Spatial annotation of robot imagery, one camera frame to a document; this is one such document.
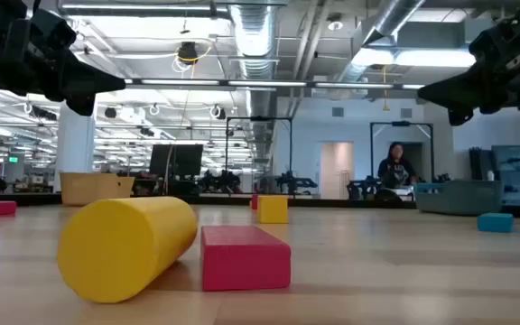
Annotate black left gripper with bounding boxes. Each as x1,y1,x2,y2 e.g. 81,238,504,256
0,0,126,117

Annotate blue rectangular foam block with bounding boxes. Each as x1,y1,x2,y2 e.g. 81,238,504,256
477,212,515,234

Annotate yellow foam cylinder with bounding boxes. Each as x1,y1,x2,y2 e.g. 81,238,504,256
56,196,199,304

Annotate large red rectangular block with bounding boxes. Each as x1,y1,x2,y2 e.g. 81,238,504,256
200,225,293,293

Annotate white building column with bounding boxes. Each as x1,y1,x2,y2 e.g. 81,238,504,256
53,101,97,193

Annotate grey computer monitor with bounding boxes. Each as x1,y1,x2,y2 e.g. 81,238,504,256
490,144,520,172

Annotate person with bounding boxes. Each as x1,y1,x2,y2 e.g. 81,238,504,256
376,141,419,189

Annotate teal plastic bin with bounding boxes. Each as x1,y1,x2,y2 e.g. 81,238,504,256
413,180,506,217

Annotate yellow plastic bin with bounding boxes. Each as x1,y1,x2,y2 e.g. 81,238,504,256
60,172,135,208

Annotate black ceiling device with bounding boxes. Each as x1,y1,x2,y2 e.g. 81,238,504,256
177,41,200,65

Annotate black monitor screen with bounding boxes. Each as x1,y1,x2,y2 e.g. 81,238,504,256
149,144,205,178

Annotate white door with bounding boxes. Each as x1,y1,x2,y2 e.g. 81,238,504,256
318,141,356,200

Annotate long ceiling light bar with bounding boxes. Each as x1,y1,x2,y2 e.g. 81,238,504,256
124,78,426,91

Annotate yellow foam cube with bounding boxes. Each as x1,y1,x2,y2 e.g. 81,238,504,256
257,194,290,225

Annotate black metal frame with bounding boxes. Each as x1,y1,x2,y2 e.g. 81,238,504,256
225,116,294,196
369,120,435,190

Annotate yellow hanging cord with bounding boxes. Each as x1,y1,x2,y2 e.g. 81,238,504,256
380,65,390,113

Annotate silver ventilation duct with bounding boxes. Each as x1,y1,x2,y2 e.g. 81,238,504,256
229,3,280,168
336,0,426,83

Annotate black table edge rail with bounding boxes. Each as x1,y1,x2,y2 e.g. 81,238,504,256
0,191,520,219

